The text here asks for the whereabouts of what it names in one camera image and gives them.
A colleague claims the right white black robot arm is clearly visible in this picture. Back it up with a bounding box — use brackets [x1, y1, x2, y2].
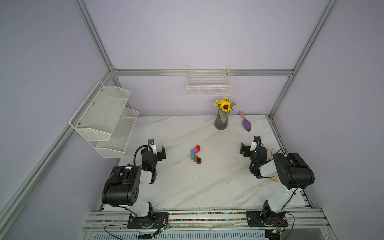
[240, 136, 315, 214]

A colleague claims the white wire wall basket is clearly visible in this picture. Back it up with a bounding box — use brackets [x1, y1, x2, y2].
[187, 65, 232, 97]

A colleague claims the white work glove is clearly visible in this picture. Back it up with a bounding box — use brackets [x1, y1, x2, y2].
[267, 148, 279, 183]

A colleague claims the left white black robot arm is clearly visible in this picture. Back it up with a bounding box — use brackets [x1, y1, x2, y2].
[102, 144, 166, 218]

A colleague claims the purple pink garden trowel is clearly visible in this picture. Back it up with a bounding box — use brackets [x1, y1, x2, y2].
[239, 111, 252, 132]

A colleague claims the sunflower bouquet in grey vase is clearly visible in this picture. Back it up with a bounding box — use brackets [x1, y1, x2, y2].
[214, 97, 236, 131]

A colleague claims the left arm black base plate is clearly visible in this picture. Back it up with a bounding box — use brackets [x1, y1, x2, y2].
[127, 213, 170, 229]

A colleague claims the aluminium front rail frame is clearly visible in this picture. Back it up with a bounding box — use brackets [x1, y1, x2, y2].
[83, 208, 331, 232]

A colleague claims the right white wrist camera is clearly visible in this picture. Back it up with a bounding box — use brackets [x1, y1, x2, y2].
[250, 141, 258, 152]

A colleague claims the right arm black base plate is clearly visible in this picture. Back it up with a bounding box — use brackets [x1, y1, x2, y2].
[246, 211, 288, 228]

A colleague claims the white mesh two-tier shelf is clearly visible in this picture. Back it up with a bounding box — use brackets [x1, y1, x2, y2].
[69, 82, 139, 159]

